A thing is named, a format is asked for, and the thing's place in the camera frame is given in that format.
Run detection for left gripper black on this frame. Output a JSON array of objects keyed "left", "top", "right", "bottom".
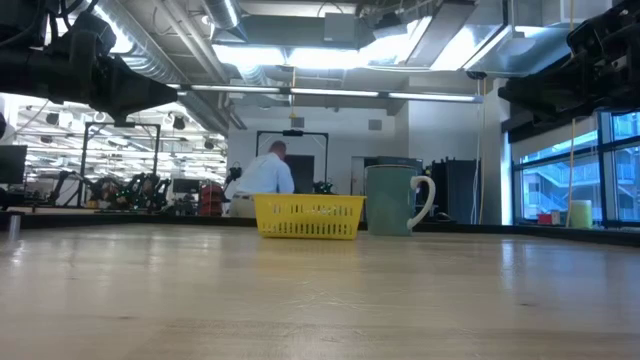
[{"left": 74, "top": 49, "right": 179, "bottom": 117}]

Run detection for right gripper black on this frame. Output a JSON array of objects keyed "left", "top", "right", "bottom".
[{"left": 499, "top": 57, "right": 604, "bottom": 115}]

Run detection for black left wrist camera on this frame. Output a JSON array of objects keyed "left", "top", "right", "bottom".
[{"left": 67, "top": 10, "right": 118, "bottom": 57}]

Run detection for yellow hanging power cord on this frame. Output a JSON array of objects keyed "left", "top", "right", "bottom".
[{"left": 564, "top": 0, "right": 576, "bottom": 229}]

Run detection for background black robot arms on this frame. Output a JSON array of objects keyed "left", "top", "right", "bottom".
[{"left": 49, "top": 169, "right": 171, "bottom": 211}]

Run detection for yellow green cup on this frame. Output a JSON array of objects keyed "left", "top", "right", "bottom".
[{"left": 569, "top": 199, "right": 594, "bottom": 230}]

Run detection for silver metal post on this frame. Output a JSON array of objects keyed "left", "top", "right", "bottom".
[{"left": 7, "top": 212, "right": 24, "bottom": 241}]

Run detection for white hanging cable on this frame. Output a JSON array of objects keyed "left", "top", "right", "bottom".
[{"left": 469, "top": 79, "right": 485, "bottom": 225}]

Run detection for yellow plastic basket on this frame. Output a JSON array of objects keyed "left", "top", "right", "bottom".
[{"left": 252, "top": 193, "right": 367, "bottom": 241}]

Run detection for grey ceiling box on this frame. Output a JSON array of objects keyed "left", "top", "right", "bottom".
[{"left": 323, "top": 12, "right": 357, "bottom": 44}]

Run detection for person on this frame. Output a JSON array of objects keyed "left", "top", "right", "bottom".
[{"left": 227, "top": 140, "right": 296, "bottom": 219}]

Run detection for silver round ceiling duct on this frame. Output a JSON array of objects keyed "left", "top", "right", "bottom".
[{"left": 202, "top": 0, "right": 250, "bottom": 42}]

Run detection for dark grey door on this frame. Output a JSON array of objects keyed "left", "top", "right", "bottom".
[{"left": 285, "top": 154, "right": 315, "bottom": 195}]

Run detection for black computer monitor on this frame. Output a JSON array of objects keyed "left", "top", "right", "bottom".
[{"left": 0, "top": 144, "right": 28, "bottom": 185}]

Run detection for black cabinet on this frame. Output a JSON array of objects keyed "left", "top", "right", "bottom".
[{"left": 430, "top": 158, "right": 482, "bottom": 225}]

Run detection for green ceramic mug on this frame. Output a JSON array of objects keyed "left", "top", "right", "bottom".
[{"left": 363, "top": 164, "right": 437, "bottom": 237}]

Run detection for red tool cart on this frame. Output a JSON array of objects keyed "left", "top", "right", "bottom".
[{"left": 198, "top": 182, "right": 225, "bottom": 217}]

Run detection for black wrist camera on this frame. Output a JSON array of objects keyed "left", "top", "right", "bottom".
[
  {"left": 567, "top": 19, "right": 619, "bottom": 57},
  {"left": 67, "top": 10, "right": 118, "bottom": 57}
]

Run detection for black window frame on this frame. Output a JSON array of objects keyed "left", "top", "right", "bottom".
[{"left": 512, "top": 112, "right": 640, "bottom": 229}]

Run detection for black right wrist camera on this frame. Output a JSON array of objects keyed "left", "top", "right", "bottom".
[{"left": 567, "top": 19, "right": 619, "bottom": 57}]

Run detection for long ceiling light bar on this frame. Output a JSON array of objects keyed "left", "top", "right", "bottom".
[{"left": 167, "top": 82, "right": 485, "bottom": 105}]

